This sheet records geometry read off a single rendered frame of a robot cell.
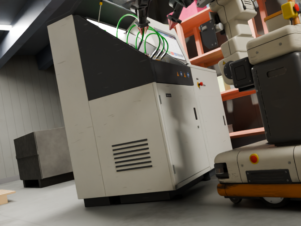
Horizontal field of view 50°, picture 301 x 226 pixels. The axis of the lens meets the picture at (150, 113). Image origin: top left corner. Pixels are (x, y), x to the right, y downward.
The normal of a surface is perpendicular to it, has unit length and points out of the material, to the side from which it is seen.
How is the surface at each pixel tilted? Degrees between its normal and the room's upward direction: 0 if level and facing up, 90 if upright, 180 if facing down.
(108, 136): 90
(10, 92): 90
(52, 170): 90
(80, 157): 90
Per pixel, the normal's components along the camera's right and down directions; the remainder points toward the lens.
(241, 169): -0.76, 0.11
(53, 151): 0.60, -0.17
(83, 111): -0.49, 0.04
